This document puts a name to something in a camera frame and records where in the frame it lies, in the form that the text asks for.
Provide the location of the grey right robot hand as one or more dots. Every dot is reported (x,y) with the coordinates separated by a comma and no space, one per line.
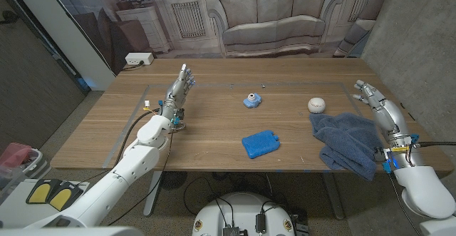
(390,118)

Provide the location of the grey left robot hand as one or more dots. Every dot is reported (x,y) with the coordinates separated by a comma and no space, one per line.
(177,91)

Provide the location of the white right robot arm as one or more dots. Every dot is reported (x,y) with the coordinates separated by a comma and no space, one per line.
(424,189)

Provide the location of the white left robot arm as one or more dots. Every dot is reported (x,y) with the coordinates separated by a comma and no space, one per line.
(121,175)

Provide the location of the dark blue towel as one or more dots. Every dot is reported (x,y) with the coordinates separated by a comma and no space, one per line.
(345,139)

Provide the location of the white power strip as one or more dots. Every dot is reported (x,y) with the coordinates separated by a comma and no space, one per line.
(139,58)

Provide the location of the white baseball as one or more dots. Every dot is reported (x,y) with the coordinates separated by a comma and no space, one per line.
(316,105)

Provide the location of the black round ribbed disc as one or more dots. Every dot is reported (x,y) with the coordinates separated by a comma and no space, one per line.
(173,180)

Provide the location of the grey metal table leg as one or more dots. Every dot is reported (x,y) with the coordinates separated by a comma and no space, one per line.
(152,193)
(334,196)

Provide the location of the blue ice pack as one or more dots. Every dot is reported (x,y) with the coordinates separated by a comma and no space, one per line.
(260,144)

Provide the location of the printed sofa room backdrop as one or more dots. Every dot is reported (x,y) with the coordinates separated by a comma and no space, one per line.
(274,15)

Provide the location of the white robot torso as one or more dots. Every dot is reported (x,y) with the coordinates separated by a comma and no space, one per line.
(242,211)

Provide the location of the black adapter on torso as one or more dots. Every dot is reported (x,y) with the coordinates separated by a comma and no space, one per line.
(260,223)

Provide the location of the yellow foot pedal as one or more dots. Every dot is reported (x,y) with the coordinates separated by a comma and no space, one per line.
(39,192)
(61,198)

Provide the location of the pink plastic bin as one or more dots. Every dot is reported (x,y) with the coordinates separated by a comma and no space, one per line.
(16,154)

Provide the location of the white pedal platform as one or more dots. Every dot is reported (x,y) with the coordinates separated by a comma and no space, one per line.
(14,211)

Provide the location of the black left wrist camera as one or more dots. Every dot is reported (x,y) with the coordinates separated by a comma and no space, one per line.
(180,114)

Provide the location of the blue toy camera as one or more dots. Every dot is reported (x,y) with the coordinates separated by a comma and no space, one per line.
(252,101)

